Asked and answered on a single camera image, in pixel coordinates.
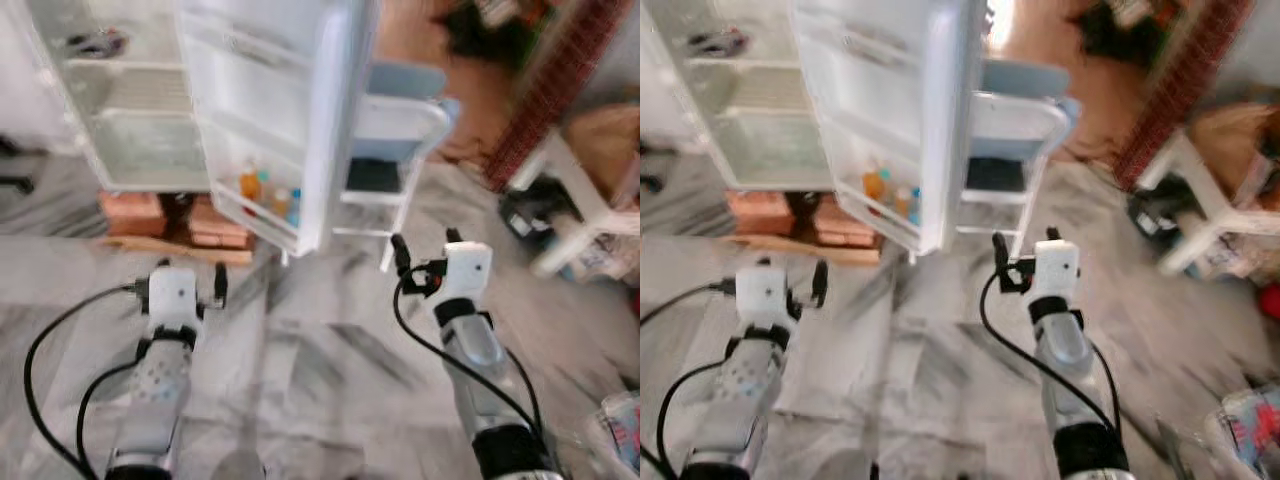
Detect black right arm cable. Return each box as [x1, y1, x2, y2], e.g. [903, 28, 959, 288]
[979, 270, 1124, 436]
[392, 272, 548, 446]

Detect dark packet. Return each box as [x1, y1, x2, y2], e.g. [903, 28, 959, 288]
[66, 29, 131, 58]
[688, 29, 753, 58]

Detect brown bag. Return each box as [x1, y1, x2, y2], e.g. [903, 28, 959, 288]
[1188, 100, 1280, 206]
[565, 100, 641, 204]

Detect long black left arm cable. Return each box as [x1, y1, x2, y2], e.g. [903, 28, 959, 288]
[23, 282, 152, 480]
[640, 281, 739, 328]

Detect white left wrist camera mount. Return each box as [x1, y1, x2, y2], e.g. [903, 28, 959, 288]
[146, 264, 202, 337]
[734, 264, 794, 337]

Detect white fridge cabinet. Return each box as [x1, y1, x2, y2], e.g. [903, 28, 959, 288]
[645, 0, 836, 193]
[22, 0, 216, 193]

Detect orange drink bottle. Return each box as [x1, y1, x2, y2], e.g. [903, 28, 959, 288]
[239, 164, 264, 217]
[864, 163, 889, 213]

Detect silver fridge door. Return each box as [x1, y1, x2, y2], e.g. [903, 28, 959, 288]
[174, 0, 383, 258]
[788, 0, 991, 256]

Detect white folding chair blue seat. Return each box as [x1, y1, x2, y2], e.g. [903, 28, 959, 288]
[955, 57, 1084, 263]
[334, 61, 462, 273]

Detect wooden board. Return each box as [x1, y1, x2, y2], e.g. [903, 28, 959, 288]
[728, 234, 883, 267]
[98, 234, 257, 267]

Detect white furniture frame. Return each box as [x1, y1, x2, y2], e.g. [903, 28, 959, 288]
[505, 128, 641, 283]
[1135, 128, 1280, 283]

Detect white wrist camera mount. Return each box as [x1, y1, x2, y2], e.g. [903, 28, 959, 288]
[436, 241, 495, 307]
[734, 264, 794, 337]
[1029, 238, 1082, 304]
[146, 264, 202, 337]

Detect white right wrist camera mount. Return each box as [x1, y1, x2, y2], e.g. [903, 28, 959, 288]
[1029, 238, 1082, 304]
[436, 241, 495, 307]

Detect printed plastic bag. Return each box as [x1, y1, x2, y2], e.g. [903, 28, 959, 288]
[1203, 384, 1280, 480]
[598, 391, 641, 473]

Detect short black left arm cable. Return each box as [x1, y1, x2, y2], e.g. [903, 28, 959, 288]
[76, 358, 143, 476]
[655, 358, 743, 480]

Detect wire fridge shelf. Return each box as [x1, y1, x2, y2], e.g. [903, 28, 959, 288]
[688, 60, 821, 118]
[63, 63, 198, 118]

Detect black floor bag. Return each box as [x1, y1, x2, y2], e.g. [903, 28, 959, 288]
[1126, 184, 1203, 243]
[498, 184, 583, 243]

